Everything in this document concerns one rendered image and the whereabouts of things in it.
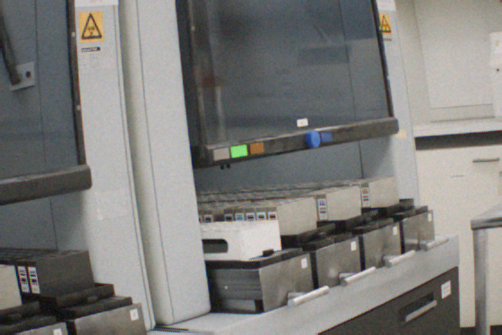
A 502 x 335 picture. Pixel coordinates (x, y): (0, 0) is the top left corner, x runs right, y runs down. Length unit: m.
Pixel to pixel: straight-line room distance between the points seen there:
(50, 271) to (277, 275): 0.42
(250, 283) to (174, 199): 0.17
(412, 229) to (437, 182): 2.06
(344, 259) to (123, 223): 0.45
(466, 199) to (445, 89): 0.84
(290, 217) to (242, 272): 0.21
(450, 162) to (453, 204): 0.16
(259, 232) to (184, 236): 0.13
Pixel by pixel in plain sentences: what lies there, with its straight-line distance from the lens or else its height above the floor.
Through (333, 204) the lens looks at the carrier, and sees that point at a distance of 1.93.
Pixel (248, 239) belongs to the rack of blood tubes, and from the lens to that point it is 1.66.
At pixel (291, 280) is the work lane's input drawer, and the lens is 1.68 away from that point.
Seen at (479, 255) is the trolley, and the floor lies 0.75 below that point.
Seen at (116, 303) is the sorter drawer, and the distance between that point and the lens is 1.39.
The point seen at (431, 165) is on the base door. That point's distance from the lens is 4.09.
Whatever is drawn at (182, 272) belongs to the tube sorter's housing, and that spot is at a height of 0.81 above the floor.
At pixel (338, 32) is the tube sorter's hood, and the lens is 2.00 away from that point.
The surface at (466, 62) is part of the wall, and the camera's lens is 4.68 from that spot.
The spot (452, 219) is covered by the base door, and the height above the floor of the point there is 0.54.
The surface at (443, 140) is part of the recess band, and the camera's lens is 4.11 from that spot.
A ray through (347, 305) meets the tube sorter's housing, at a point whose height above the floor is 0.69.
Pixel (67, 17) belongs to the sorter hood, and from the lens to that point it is 1.45.
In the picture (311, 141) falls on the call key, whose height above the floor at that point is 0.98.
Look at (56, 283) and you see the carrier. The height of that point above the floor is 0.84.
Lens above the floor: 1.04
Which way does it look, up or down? 3 degrees down
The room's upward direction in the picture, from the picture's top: 7 degrees counter-clockwise
